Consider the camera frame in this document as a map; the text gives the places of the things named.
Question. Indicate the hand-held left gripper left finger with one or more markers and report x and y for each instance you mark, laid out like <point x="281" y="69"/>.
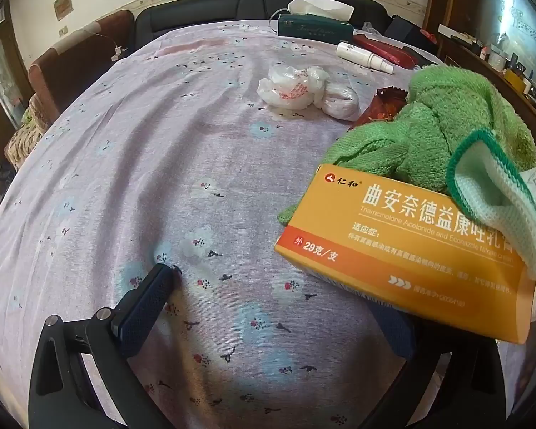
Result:
<point x="147" y="304"/>

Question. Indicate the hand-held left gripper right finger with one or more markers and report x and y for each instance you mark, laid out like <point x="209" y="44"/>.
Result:
<point x="399" y="337"/>

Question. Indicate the orange medicine box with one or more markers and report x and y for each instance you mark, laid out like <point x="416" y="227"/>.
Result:
<point x="384" y="250"/>

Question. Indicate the green towel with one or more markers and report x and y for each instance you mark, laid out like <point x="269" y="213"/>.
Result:
<point x="433" y="129"/>

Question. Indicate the white plastic bag ball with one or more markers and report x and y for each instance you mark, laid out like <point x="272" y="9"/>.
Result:
<point x="339" y="100"/>

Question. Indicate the floral tablecloth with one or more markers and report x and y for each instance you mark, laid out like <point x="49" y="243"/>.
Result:
<point x="161" y="165"/>

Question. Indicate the pale green mesh cloth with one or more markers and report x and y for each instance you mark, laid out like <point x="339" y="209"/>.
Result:
<point x="496" y="192"/>

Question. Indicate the beige woven basket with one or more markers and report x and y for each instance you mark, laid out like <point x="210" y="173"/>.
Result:
<point x="27" y="138"/>

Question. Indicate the red-brown foil wrapper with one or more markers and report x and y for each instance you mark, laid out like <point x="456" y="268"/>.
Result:
<point x="382" y="107"/>

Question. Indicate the brown armchair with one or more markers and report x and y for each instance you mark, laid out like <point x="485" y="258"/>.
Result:
<point x="80" y="62"/>

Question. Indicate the wooden glass door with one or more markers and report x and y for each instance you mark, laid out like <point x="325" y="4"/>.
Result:
<point x="0" y="98"/>

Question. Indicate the white plastic bag red print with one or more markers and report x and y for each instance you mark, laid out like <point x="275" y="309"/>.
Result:
<point x="286" y="87"/>

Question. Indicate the wooden sideboard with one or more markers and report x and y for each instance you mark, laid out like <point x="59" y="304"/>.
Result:
<point x="531" y="111"/>

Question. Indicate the yellow box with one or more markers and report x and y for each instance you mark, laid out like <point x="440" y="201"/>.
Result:
<point x="516" y="78"/>

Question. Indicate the red packet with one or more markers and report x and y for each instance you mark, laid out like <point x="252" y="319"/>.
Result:
<point x="384" y="49"/>

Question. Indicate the white spray bottle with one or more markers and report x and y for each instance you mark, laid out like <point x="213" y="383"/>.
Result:
<point x="355" y="51"/>

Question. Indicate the white jar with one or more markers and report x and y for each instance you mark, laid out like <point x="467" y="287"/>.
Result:
<point x="498" y="59"/>

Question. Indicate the black bag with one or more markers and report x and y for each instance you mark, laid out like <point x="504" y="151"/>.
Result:
<point x="411" y="31"/>

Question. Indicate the clear plastic bag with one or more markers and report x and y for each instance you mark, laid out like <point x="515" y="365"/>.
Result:
<point x="371" y="29"/>

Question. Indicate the green tissue box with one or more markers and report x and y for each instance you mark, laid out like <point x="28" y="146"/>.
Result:
<point x="315" y="27"/>

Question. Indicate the etched glass panel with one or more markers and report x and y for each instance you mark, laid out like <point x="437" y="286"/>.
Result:
<point x="518" y="9"/>

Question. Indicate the wall plaque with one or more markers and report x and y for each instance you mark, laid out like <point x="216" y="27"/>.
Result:
<point x="62" y="6"/>

